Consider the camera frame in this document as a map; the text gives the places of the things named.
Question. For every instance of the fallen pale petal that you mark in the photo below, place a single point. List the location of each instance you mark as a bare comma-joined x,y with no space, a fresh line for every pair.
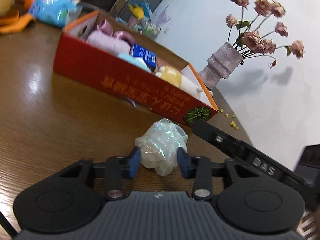
211,94

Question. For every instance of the lilac fluffy towel roll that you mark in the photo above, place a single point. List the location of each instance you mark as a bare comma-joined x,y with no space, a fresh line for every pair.
107,42

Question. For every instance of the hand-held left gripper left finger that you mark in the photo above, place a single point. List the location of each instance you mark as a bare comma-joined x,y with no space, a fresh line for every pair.
133,163

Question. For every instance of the red cardboard box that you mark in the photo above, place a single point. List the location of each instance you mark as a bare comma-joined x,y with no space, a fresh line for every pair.
100,70

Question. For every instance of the orange fruit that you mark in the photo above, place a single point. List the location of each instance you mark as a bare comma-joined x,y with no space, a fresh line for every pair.
29,1

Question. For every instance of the pink textured vase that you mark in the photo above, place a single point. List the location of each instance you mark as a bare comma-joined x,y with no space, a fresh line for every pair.
220,65

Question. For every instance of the blue tissue pack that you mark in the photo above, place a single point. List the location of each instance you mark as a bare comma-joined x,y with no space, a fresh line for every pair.
50,10

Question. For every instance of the yellow blue bags pile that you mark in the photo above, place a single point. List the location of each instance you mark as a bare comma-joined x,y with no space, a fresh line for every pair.
137,10

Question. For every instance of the yellow white plush toy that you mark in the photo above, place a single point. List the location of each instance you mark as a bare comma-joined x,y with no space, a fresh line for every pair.
172,77

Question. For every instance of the brown cardboard box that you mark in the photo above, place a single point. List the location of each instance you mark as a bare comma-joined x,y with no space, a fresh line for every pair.
120,6

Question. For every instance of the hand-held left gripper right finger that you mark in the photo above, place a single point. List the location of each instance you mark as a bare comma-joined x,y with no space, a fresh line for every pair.
182,163

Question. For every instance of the light blue soft packet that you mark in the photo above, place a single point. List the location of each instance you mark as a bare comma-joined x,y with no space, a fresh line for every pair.
135,61

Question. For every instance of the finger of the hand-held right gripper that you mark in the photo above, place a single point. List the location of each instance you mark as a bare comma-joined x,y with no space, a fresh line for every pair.
215,137

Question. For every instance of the purple feather decoration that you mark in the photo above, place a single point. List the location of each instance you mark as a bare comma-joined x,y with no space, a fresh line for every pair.
162,17

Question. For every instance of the scattered yellow petals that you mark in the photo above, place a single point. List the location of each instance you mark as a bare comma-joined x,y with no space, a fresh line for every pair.
233,123

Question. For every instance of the dark blue packet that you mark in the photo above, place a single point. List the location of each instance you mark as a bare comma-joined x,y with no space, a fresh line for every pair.
142,53

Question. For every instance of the dried pink roses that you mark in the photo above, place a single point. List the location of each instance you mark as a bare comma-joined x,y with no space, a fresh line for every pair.
250,38

